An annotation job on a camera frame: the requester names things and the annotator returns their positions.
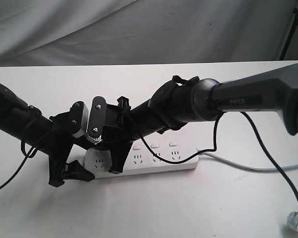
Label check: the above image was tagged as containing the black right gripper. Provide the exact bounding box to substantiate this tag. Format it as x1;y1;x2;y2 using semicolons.
95;96;138;174

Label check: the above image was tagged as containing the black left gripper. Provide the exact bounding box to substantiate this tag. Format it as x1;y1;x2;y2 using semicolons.
49;112;94;186

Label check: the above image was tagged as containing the white five-socket power strip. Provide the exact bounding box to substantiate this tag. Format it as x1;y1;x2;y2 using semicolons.
82;141;199;179

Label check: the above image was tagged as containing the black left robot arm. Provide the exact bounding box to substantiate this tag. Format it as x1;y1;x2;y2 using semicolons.
0;84;95;187

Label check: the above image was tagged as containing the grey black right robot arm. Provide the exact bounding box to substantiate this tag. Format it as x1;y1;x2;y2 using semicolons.
96;63;298;174

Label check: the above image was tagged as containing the grey backdrop cloth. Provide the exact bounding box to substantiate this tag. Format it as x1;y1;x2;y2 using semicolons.
0;0;298;66

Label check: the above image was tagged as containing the white three-pin plug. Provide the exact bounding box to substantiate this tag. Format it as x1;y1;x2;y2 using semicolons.
287;210;298;233

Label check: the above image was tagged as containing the black stand pole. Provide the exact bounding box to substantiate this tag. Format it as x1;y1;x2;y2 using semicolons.
279;7;298;60

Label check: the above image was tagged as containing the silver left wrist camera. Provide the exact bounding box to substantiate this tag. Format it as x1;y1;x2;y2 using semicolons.
68;101;89;138

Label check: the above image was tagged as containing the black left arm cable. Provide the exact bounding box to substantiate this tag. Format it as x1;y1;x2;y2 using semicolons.
0;116;65;194

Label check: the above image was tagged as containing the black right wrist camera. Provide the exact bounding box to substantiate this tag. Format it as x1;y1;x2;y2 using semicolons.
86;96;107;144

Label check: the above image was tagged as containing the grey power cord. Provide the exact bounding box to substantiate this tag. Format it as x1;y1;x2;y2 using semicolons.
196;147;298;172

